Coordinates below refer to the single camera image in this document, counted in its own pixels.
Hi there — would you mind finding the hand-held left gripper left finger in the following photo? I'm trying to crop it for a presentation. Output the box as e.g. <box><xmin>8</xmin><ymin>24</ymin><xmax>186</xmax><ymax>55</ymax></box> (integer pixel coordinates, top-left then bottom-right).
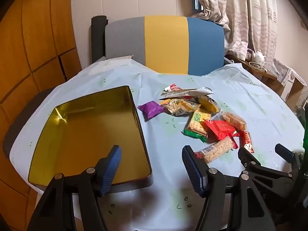
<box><xmin>27</xmin><ymin>145</ymin><xmax>122</xmax><ymax>231</ymax></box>

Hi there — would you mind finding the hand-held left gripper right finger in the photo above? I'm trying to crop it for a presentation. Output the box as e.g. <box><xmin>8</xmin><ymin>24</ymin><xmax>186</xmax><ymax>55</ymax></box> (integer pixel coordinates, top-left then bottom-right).
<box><xmin>182</xmin><ymin>145</ymin><xmax>267</xmax><ymax>231</ymax></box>

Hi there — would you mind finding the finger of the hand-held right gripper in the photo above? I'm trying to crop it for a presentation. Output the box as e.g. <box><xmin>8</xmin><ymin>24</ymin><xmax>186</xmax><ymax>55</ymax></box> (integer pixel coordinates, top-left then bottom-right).
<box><xmin>275</xmin><ymin>144</ymin><xmax>302</xmax><ymax>169</ymax></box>
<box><xmin>238</xmin><ymin>147</ymin><xmax>295</xmax><ymax>183</ymax></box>

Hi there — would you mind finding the small red snack bar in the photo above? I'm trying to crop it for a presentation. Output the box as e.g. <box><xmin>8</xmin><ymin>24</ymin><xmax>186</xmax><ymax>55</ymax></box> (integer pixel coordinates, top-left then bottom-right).
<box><xmin>239</xmin><ymin>130</ymin><xmax>255</xmax><ymax>154</ymax></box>

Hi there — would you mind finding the clear sesame bar packet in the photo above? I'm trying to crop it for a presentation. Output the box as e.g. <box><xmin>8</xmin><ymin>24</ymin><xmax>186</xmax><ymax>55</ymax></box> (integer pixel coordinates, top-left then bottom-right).
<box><xmin>194</xmin><ymin>136</ymin><xmax>239</xmax><ymax>163</ymax></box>

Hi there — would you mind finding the gold tin box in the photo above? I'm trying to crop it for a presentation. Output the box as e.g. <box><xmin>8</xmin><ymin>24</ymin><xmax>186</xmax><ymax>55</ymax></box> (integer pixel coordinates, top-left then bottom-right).
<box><xmin>28</xmin><ymin>85</ymin><xmax>154</xmax><ymax>194</ymax></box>

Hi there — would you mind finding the orange cake packet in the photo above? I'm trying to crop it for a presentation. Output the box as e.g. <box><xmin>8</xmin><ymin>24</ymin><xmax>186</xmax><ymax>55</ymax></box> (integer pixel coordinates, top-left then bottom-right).
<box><xmin>222</xmin><ymin>112</ymin><xmax>247</xmax><ymax>130</ymax></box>

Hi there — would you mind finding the red snack packet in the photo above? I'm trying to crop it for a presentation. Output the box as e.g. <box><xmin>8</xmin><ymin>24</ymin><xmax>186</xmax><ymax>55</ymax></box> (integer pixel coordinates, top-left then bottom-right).
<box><xmin>203</xmin><ymin>120</ymin><xmax>239</xmax><ymax>140</ymax></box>

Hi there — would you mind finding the yellow cracker packet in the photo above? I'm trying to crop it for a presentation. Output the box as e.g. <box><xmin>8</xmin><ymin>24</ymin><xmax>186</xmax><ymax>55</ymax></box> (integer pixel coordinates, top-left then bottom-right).
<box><xmin>183</xmin><ymin>108</ymin><xmax>212</xmax><ymax>143</ymax></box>

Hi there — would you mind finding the yellow clear snack packet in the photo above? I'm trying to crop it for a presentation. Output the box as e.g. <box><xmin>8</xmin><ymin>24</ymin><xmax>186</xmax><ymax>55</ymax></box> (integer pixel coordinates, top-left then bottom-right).
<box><xmin>165</xmin><ymin>99</ymin><xmax>201</xmax><ymax>117</ymax></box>

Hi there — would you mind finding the purple snack packet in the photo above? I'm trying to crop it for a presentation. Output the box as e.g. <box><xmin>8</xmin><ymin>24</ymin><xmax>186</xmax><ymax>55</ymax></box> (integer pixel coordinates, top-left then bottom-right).
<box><xmin>138</xmin><ymin>101</ymin><xmax>165</xmax><ymax>119</ymax></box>

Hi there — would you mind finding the brown sesame paste packet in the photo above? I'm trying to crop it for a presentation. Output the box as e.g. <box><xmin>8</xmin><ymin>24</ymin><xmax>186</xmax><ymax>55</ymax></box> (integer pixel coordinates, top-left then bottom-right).
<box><xmin>159</xmin><ymin>87</ymin><xmax>214</xmax><ymax>101</ymax></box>

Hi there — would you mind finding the red white sachet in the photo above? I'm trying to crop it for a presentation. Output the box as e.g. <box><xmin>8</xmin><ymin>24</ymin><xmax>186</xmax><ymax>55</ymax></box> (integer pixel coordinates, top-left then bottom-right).
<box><xmin>162</xmin><ymin>84</ymin><xmax>183</xmax><ymax>94</ymax></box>

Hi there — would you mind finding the pale blue printed tablecloth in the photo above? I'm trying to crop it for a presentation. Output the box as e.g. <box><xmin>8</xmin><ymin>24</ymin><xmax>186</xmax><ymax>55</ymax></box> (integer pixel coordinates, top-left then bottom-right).
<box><xmin>9</xmin><ymin>59</ymin><xmax>305</xmax><ymax>231</ymax></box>

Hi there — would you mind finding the cardboard box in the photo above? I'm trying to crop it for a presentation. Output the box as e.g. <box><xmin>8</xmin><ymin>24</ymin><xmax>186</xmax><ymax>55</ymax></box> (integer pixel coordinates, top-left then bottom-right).
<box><xmin>272</xmin><ymin>59</ymin><xmax>308</xmax><ymax>102</ymax></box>

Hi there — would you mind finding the wooden side table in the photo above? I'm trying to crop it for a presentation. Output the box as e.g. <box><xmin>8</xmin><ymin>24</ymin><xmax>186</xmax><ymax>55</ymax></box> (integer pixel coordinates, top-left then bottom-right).
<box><xmin>225</xmin><ymin>54</ymin><xmax>278</xmax><ymax>80</ymax></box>

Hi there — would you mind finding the white teapot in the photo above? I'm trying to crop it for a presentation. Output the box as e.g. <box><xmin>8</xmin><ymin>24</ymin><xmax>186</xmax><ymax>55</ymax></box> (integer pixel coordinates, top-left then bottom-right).
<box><xmin>251</xmin><ymin>50</ymin><xmax>267</xmax><ymax>63</ymax></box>

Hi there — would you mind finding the grey yellow blue chair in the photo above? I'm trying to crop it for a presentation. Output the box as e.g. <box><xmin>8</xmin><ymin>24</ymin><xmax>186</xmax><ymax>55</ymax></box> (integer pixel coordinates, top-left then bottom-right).
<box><xmin>91</xmin><ymin>15</ymin><xmax>225</xmax><ymax>76</ymax></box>

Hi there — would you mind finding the patterned beige curtain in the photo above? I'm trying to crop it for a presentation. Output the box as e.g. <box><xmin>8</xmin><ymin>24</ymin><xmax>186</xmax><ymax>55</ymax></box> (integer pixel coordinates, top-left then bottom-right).
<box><xmin>191</xmin><ymin>0</ymin><xmax>280</xmax><ymax>60</ymax></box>

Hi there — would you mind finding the orange wooden cabinet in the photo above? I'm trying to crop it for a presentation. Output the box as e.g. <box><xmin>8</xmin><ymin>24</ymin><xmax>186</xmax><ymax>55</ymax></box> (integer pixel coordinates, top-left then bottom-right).
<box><xmin>0</xmin><ymin>0</ymin><xmax>82</xmax><ymax>222</ymax></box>

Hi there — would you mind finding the white coiled cable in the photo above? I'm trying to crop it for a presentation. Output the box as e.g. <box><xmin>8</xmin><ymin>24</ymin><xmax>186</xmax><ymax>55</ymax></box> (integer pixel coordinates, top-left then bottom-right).
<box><xmin>249</xmin><ymin>61</ymin><xmax>267</xmax><ymax>71</ymax></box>

